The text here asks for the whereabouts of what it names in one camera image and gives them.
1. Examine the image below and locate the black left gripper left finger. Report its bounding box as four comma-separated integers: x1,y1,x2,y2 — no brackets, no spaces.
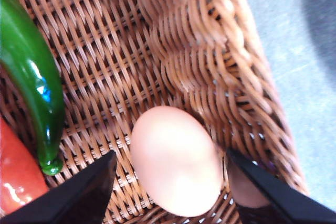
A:
0,150,117,224

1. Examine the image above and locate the brown egg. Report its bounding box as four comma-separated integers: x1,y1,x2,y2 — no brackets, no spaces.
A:
131,106,224,217

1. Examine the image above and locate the red toy tomato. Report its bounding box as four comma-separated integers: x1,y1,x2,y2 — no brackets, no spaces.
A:
1,116,49,215

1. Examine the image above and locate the green toy pepper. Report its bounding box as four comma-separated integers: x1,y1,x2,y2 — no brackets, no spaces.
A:
0,0,65,175

